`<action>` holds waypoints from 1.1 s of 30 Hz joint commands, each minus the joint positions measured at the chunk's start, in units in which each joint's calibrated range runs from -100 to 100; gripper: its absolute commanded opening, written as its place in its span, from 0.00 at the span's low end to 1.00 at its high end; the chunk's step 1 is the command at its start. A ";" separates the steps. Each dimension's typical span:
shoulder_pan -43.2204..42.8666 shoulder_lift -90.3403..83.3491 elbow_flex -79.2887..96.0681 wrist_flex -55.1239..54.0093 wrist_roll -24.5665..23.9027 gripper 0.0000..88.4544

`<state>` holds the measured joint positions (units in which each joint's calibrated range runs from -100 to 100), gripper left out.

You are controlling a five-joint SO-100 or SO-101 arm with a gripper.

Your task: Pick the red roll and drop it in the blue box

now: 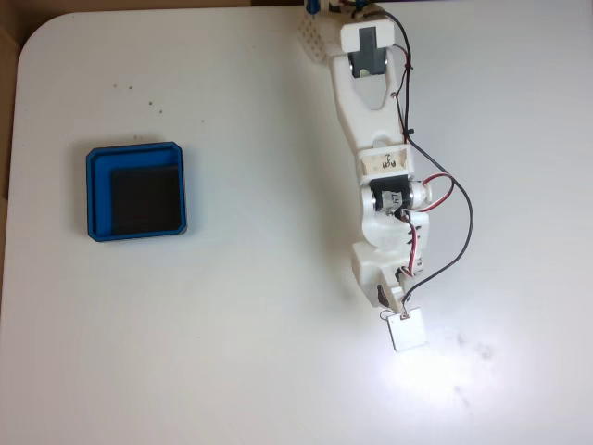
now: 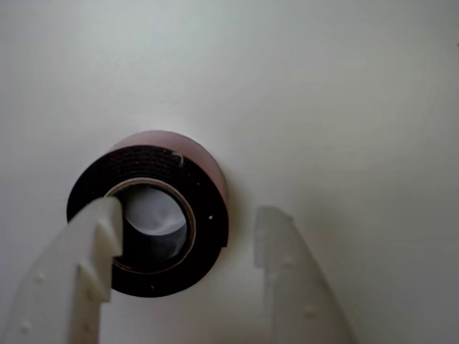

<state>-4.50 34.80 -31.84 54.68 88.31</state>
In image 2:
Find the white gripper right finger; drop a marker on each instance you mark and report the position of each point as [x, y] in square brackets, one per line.
[294, 286]

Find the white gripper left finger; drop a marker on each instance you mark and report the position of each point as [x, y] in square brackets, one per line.
[64, 265]

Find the red tape roll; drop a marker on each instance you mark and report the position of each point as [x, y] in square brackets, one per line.
[201, 229]

